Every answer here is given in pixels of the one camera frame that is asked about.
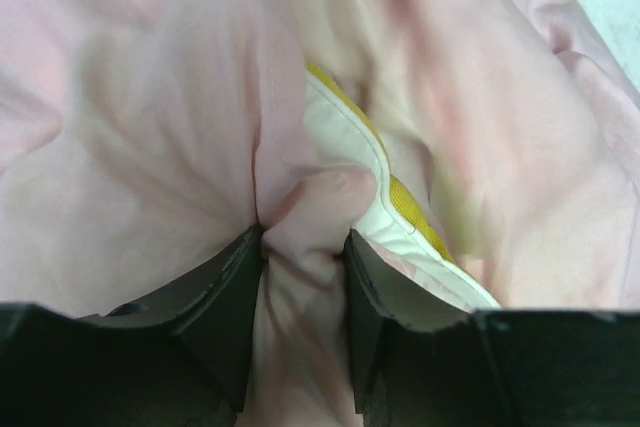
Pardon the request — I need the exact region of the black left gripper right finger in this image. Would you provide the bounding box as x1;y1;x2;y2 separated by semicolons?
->
343;232;639;426

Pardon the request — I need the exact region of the pink pillowcase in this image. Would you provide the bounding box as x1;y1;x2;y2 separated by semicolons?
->
1;0;639;426

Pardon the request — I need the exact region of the white pillow yellow trim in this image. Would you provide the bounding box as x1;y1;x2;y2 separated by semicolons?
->
304;62;499;312

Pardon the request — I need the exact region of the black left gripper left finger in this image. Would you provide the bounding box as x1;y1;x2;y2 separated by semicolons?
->
1;227;264;426

